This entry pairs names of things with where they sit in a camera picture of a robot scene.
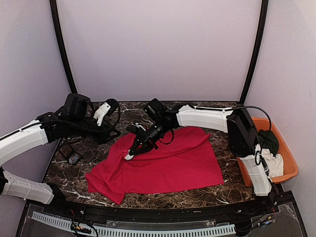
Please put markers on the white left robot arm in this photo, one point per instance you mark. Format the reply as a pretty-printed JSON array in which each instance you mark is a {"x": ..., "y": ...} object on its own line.
[{"x": 16, "y": 145}]

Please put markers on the orange plastic basket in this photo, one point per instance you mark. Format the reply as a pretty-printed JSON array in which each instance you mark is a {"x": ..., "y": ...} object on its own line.
[{"x": 290, "y": 168}]

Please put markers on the white garment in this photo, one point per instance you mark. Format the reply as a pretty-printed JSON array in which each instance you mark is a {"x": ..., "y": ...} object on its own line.
[{"x": 275, "y": 163}]

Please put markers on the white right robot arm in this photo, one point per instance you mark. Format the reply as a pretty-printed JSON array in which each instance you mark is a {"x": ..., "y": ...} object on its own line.
[{"x": 235, "y": 122}]

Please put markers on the white slotted cable duct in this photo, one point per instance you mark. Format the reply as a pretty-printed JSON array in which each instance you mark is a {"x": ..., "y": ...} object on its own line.
[{"x": 134, "y": 229}]

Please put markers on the black brooch display box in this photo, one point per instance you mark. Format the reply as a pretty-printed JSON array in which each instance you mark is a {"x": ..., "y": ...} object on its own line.
[{"x": 69, "y": 154}]

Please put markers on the black right frame post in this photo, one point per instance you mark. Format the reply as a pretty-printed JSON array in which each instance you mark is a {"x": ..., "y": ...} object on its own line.
[{"x": 255, "y": 51}]

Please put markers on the black frame post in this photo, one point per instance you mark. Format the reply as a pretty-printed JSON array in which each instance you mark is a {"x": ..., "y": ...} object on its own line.
[
  {"x": 61, "y": 45},
  {"x": 255, "y": 51}
]

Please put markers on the round brooch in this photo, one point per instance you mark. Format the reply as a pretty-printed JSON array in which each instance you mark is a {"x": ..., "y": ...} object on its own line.
[{"x": 129, "y": 155}]

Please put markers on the black front rail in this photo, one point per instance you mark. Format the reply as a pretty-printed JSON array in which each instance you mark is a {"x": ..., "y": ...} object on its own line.
[{"x": 236, "y": 212}]

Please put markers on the magenta t-shirt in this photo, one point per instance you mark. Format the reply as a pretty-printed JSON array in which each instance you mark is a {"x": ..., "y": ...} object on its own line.
[{"x": 189, "y": 162}]

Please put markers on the black left frame post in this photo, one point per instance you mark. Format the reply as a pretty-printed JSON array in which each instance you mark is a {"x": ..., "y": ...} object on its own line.
[{"x": 61, "y": 45}]

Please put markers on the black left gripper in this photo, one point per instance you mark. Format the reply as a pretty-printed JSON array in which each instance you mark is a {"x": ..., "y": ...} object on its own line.
[{"x": 106, "y": 128}]

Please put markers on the dark green garment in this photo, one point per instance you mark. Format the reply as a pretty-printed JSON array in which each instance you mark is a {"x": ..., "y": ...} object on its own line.
[{"x": 268, "y": 140}]

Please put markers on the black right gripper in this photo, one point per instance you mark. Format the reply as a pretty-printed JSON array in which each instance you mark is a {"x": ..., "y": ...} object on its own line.
[{"x": 144, "y": 138}]

